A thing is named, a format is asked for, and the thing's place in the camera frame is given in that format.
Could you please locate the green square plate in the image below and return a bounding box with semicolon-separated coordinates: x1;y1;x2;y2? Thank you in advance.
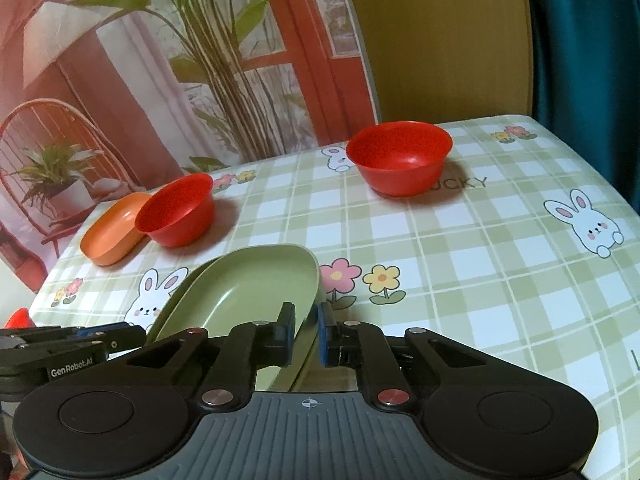
145;257;219;344
154;244;323;391

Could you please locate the red bowl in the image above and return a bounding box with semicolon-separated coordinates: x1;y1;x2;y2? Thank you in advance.
346;120;454;197
4;308;36;330
134;174;215;248

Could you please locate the orange square plate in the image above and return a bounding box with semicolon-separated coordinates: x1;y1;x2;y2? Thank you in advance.
79;192;151;266

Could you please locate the green checkered bunny tablecloth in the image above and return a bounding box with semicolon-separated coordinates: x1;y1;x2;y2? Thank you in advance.
30;116;639;479

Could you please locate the printed room scene backdrop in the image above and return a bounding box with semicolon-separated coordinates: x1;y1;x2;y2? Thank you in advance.
1;0;378;290

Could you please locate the yellow wooden board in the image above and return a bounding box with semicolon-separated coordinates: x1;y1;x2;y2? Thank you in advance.
352;0;534;124

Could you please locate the teal curtain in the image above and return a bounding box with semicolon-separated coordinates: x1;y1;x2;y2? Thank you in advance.
529;0;639;207

